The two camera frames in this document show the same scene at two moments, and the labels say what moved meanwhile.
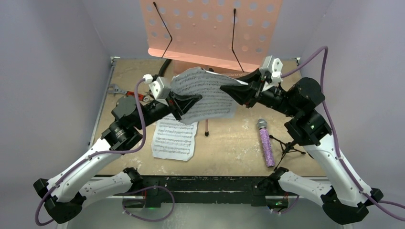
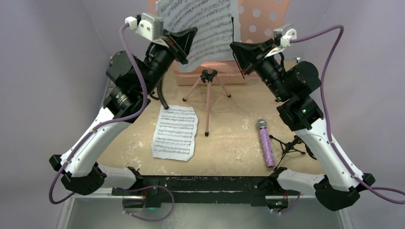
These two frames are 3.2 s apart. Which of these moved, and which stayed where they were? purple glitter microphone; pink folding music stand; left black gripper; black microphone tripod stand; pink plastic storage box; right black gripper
Moved: pink folding music stand; right black gripper; left black gripper
Stayed: pink plastic storage box; purple glitter microphone; black microphone tripod stand
